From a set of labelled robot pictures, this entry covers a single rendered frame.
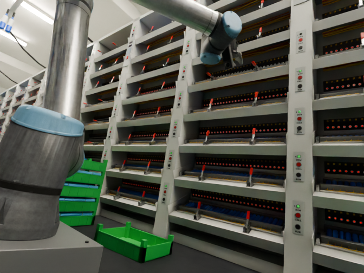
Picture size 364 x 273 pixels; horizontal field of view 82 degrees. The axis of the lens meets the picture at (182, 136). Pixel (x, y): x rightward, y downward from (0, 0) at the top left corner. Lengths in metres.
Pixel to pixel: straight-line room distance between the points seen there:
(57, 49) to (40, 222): 0.54
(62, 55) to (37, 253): 0.57
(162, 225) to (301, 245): 0.70
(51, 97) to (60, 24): 0.26
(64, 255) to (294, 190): 0.82
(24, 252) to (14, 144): 0.21
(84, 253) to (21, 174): 0.21
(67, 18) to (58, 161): 0.52
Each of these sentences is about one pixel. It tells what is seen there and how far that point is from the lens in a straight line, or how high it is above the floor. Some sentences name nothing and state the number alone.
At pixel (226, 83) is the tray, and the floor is 0.91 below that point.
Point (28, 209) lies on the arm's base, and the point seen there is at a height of 0.21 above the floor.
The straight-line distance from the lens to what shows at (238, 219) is 1.13.
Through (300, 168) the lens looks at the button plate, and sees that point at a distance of 1.00.
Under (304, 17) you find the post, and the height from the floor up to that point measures 1.19.
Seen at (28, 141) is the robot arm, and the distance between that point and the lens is 0.54.
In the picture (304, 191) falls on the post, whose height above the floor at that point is 0.35.
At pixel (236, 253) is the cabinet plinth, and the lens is 1.13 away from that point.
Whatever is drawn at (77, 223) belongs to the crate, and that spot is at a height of 0.01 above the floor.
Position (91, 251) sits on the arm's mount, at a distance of 0.55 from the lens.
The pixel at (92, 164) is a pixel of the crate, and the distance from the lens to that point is 1.41.
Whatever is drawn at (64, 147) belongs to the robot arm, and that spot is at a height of 0.35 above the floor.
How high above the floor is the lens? 0.30
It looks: 13 degrees up
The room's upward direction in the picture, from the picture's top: 8 degrees clockwise
